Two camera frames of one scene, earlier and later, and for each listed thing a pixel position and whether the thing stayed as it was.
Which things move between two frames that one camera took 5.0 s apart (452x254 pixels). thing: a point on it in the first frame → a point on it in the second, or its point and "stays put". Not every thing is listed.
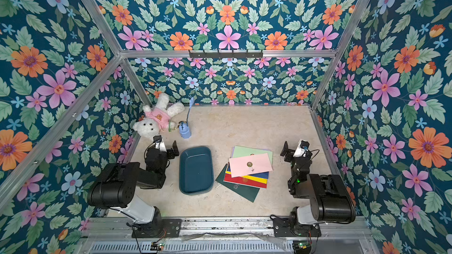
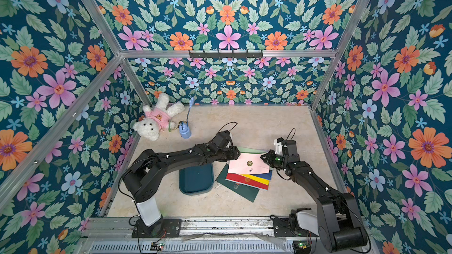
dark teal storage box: (196, 175) stays put
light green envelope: (239, 151) stays put
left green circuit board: (156, 246) stays put
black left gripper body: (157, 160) → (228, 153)
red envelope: (243, 180) stays put
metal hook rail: (226, 55) stays put
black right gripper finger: (285, 149) → (265, 157)
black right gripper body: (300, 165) → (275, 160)
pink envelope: (249, 164) stays put
